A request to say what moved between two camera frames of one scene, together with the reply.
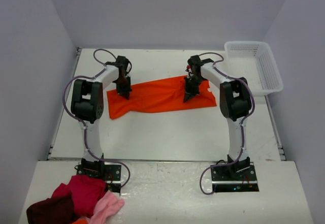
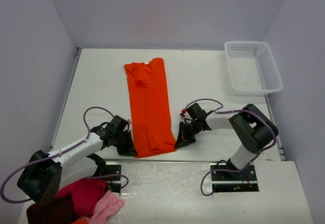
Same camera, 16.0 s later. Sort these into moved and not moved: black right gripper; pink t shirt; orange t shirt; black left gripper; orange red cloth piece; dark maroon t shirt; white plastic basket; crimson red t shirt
Moved: black right gripper; orange t shirt; black left gripper
Not moved: crimson red t shirt; orange red cloth piece; dark maroon t shirt; pink t shirt; white plastic basket
